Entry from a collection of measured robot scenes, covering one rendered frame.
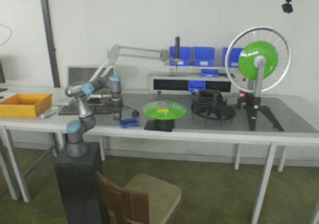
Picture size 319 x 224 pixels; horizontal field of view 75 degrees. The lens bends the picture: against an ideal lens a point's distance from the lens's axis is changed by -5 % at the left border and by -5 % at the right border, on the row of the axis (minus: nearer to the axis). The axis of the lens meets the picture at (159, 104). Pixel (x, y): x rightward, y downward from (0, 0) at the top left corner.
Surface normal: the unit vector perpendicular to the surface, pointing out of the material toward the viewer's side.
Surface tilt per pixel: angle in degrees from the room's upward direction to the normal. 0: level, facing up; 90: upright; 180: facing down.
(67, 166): 90
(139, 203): 90
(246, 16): 90
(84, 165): 90
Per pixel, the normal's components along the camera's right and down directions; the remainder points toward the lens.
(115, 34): -0.11, 0.36
